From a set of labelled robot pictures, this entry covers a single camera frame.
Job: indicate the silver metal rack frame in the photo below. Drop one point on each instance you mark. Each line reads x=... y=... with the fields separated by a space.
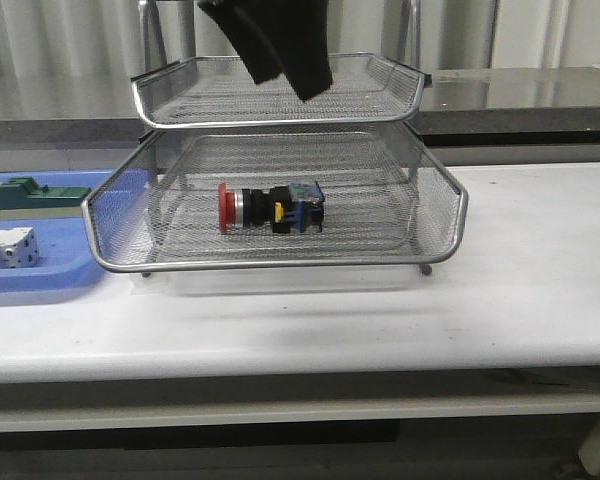
x=154 y=56

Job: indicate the grey stone back counter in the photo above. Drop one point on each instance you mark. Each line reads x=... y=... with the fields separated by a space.
x=480 y=107

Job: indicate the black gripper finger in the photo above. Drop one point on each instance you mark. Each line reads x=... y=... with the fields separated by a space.
x=245 y=37
x=297 y=32

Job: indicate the white circuit breaker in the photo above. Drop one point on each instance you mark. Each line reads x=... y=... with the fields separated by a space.
x=18 y=248

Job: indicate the red emergency stop push button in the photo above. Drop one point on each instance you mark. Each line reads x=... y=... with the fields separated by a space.
x=296 y=206

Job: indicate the green and beige relay module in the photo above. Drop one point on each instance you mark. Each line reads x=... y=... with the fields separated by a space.
x=22 y=198

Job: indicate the silver mesh tray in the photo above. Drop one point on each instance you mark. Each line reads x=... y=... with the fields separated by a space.
x=368 y=157
x=184 y=228
x=218 y=92

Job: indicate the blue plastic tray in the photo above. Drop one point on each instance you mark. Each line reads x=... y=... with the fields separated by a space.
x=65 y=257

